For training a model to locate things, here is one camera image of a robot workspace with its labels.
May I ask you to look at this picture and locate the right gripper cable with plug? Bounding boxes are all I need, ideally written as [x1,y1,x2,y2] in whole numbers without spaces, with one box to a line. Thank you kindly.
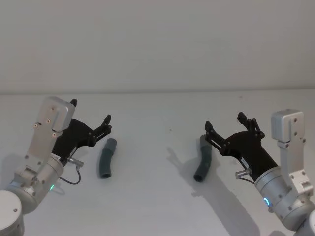
[235,168,257,184]

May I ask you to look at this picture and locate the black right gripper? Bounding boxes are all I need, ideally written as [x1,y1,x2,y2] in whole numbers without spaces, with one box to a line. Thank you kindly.
[204,112,280,183]

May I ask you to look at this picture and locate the left gripper cable with plug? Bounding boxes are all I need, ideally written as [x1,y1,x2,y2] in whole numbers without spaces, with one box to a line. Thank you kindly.
[58,152,85,185]

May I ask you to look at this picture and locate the white table cloth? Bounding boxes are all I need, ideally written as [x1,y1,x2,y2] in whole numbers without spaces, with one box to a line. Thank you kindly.
[0,92,315,236]

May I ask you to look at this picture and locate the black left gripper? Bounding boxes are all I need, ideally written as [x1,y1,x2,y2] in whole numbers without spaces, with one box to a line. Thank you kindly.
[52,98,113,163]

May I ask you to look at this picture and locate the gripper cable with plug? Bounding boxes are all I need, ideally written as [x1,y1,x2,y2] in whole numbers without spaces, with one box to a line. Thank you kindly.
[58,152,85,185]
[235,168,257,184]

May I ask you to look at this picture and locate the dark grey bent tube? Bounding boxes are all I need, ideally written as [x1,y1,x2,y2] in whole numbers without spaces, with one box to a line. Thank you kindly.
[97,138,118,179]
[193,134,214,183]

